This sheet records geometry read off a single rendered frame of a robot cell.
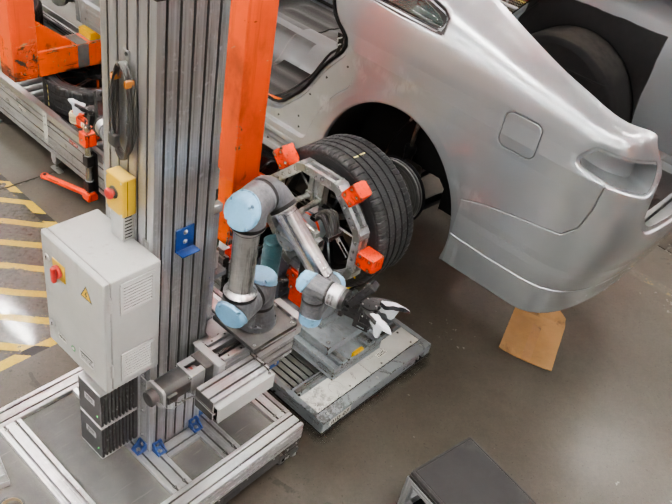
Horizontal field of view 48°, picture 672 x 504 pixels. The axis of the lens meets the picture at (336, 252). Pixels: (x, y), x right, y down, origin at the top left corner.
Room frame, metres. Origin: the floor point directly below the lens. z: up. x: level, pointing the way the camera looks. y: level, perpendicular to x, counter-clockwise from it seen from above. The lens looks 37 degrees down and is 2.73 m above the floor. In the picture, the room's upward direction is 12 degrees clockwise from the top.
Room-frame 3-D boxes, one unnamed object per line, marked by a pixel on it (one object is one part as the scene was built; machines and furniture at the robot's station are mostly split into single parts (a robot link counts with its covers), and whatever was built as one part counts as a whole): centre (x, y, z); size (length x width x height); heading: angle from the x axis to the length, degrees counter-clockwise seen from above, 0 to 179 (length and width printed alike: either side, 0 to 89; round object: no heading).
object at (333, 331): (2.79, 0.02, 0.32); 0.40 x 0.30 x 0.28; 54
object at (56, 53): (4.30, 1.90, 0.69); 0.52 x 0.17 x 0.35; 144
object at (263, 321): (2.02, 0.24, 0.87); 0.15 x 0.15 x 0.10
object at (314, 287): (1.81, 0.04, 1.21); 0.11 x 0.08 x 0.09; 69
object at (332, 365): (2.78, -0.01, 0.13); 0.50 x 0.36 x 0.10; 54
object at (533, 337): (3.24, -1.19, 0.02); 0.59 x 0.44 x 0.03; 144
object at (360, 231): (2.66, 0.12, 0.85); 0.54 x 0.07 x 0.54; 54
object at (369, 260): (2.48, -0.14, 0.85); 0.09 x 0.08 x 0.07; 54
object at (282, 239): (2.60, 0.16, 0.85); 0.21 x 0.14 x 0.14; 144
